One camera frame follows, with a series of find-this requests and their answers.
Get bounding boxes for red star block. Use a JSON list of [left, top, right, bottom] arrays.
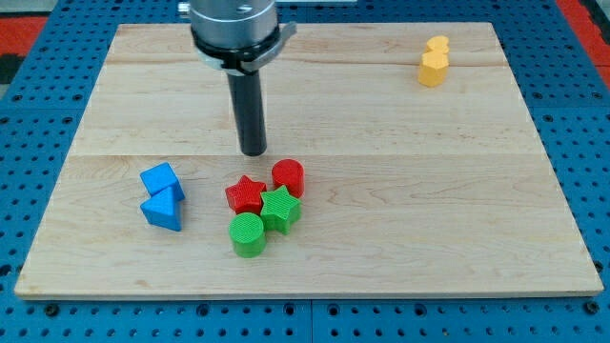
[[225, 175, 267, 214]]

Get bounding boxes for yellow hexagon block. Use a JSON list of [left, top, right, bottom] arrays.
[[417, 50, 449, 88]]

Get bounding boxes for wooden board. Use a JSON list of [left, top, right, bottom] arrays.
[[14, 22, 603, 300]]

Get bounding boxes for green cylinder block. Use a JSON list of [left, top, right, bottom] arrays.
[[228, 212, 266, 258]]

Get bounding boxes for green star block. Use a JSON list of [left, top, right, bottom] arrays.
[[260, 186, 301, 235]]

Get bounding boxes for yellow heart block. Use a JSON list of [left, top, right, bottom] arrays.
[[425, 35, 450, 54]]

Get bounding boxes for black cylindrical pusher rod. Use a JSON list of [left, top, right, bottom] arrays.
[[228, 71, 267, 156]]

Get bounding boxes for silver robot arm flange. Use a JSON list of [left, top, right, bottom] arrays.
[[187, 0, 296, 76]]

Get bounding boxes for blue cube block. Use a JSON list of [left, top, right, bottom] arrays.
[[139, 162, 186, 201]]

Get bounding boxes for blue triangle block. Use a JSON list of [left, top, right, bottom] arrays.
[[140, 187, 182, 232]]

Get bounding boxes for red cylinder block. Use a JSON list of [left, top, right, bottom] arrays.
[[272, 159, 305, 198]]

